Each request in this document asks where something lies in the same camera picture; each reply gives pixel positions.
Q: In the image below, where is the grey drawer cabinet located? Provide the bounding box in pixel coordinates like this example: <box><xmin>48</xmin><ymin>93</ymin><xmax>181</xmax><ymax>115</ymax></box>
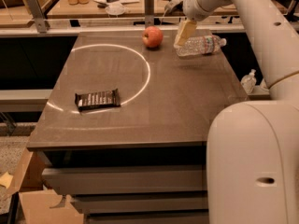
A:
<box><xmin>28</xmin><ymin>31</ymin><xmax>247</xmax><ymax>224</ymax></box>

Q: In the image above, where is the small clear bottle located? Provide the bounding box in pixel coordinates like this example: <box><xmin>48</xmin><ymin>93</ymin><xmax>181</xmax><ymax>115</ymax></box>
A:
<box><xmin>241</xmin><ymin>69</ymin><xmax>256</xmax><ymax>94</ymax></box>

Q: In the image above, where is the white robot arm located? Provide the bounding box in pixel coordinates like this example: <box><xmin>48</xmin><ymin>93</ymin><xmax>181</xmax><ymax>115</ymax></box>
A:
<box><xmin>183</xmin><ymin>0</ymin><xmax>299</xmax><ymax>224</ymax></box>

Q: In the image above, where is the metal rail bracket left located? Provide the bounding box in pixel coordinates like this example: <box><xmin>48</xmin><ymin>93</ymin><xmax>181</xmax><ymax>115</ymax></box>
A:
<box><xmin>26</xmin><ymin>0</ymin><xmax>50</xmax><ymax>34</ymax></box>

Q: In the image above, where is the grey power strip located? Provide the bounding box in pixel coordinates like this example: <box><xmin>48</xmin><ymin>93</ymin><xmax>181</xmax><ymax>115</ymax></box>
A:
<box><xmin>164</xmin><ymin>0</ymin><xmax>183</xmax><ymax>14</ymax></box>

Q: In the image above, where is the metal rail bracket middle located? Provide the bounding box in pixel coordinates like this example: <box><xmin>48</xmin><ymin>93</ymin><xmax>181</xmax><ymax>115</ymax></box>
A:
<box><xmin>144</xmin><ymin>0</ymin><xmax>154</xmax><ymax>28</ymax></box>

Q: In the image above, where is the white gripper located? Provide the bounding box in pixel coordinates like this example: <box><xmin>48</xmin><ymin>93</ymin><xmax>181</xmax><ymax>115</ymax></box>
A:
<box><xmin>174</xmin><ymin>0</ymin><xmax>232</xmax><ymax>47</ymax></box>

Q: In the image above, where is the cardboard box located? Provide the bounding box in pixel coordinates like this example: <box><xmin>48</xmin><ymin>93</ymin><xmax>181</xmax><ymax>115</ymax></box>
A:
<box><xmin>7</xmin><ymin>148</ymin><xmax>84</xmax><ymax>224</ymax></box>

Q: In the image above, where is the white bowl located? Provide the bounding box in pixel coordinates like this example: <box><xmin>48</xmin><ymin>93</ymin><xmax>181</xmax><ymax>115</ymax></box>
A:
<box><xmin>105</xmin><ymin>4</ymin><xmax>125</xmax><ymax>16</ymax></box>

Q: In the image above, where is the clear plastic water bottle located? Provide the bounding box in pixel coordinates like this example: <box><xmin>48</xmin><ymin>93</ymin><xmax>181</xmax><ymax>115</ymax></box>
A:
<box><xmin>176</xmin><ymin>35</ymin><xmax>227</xmax><ymax>57</ymax></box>

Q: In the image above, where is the red apple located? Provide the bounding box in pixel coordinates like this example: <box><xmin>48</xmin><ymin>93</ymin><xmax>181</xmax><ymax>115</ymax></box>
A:
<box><xmin>142</xmin><ymin>26</ymin><xmax>164</xmax><ymax>48</ymax></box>

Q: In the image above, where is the metal rail bracket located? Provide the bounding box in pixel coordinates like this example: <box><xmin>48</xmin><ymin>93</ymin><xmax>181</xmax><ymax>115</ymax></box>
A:
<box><xmin>26</xmin><ymin>0</ymin><xmax>50</xmax><ymax>34</ymax></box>
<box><xmin>144</xmin><ymin>0</ymin><xmax>154</xmax><ymax>28</ymax></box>

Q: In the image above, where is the black rxbar chocolate bar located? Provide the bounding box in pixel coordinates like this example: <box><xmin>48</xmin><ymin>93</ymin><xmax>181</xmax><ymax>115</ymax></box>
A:
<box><xmin>75</xmin><ymin>89</ymin><xmax>121</xmax><ymax>111</ymax></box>

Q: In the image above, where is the wooden desk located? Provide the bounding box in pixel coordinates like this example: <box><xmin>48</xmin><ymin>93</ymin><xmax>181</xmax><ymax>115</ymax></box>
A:
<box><xmin>46</xmin><ymin>0</ymin><xmax>288</xmax><ymax>21</ymax></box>

